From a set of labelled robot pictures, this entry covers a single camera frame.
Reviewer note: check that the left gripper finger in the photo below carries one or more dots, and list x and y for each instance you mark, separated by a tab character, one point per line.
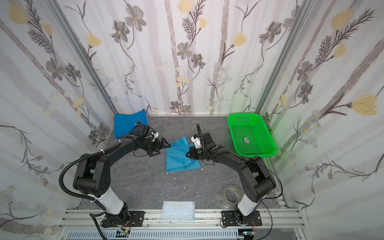
151	152
164	144

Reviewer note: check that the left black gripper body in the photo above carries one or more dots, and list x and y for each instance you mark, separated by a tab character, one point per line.
156	145

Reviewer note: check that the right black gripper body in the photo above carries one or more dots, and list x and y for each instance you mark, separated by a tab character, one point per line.
197	151

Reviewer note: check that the teal t-shirt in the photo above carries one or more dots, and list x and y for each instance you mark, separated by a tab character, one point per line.
176	160

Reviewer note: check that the green plastic basket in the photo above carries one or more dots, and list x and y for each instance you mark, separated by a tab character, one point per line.
253	126

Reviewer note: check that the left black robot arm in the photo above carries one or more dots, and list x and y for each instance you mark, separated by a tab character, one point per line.
93	176

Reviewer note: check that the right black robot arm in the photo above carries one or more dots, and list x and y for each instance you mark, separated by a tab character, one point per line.
256	179

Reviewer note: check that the folded blue t-shirt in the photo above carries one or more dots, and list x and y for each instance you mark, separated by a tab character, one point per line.
125	123

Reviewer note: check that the clear tape roll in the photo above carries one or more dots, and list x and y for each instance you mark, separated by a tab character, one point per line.
231	195

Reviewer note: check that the clear plastic bag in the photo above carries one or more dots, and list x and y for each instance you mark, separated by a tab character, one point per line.
178	212

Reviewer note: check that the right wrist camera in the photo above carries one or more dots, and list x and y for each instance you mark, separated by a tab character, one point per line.
202	141

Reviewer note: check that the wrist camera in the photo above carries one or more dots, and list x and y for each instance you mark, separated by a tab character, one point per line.
202	141
144	131

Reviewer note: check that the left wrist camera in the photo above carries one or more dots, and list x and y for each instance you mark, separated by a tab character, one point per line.
144	131

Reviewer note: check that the white slotted cable duct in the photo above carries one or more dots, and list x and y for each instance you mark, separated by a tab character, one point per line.
178	234

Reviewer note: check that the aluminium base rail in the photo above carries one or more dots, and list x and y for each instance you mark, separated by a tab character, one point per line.
212	219

